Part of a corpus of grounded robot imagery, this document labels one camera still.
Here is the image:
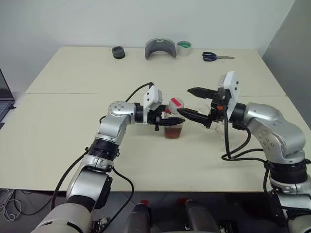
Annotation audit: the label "white floor cable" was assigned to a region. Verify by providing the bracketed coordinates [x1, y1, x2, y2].
[0, 188, 21, 222]

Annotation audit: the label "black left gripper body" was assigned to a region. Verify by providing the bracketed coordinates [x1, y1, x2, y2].
[147, 108, 164, 132]

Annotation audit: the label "black floor cable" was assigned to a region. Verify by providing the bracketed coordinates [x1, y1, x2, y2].
[13, 190, 53, 217]

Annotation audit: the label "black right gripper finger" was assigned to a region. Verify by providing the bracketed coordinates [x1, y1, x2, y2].
[176, 108, 210, 124]
[187, 86, 216, 99]

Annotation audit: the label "black round rubber cap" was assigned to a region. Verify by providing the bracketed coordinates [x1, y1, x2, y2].
[111, 46, 126, 59]

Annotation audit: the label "grey curved headband visor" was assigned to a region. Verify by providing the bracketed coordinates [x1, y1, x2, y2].
[144, 38, 177, 60]

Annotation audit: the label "clear wine glass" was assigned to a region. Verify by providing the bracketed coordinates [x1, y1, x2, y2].
[200, 101, 241, 156]

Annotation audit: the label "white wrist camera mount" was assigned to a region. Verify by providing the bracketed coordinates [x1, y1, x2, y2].
[142, 83, 163, 125]
[217, 70, 242, 115]

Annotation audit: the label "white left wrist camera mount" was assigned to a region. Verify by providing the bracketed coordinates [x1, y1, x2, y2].
[142, 83, 163, 125]

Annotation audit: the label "grey laptop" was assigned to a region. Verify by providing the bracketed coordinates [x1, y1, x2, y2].
[0, 67, 17, 125]

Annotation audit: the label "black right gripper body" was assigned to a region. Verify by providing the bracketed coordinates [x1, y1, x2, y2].
[203, 87, 230, 129]

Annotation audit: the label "blue handled scissors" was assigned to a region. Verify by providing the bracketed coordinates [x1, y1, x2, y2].
[202, 51, 236, 62]

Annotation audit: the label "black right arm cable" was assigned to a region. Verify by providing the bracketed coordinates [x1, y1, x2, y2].
[220, 106, 271, 195]

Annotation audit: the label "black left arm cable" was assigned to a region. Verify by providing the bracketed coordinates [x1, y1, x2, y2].
[50, 82, 155, 219]

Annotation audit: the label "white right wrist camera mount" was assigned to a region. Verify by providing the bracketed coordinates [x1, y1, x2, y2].
[217, 70, 242, 115]

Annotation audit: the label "dark rounded shape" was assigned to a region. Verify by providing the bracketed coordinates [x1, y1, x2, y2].
[178, 198, 220, 233]
[127, 199, 153, 233]

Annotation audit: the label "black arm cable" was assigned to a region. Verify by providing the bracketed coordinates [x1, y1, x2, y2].
[50, 82, 155, 219]
[220, 106, 271, 195]

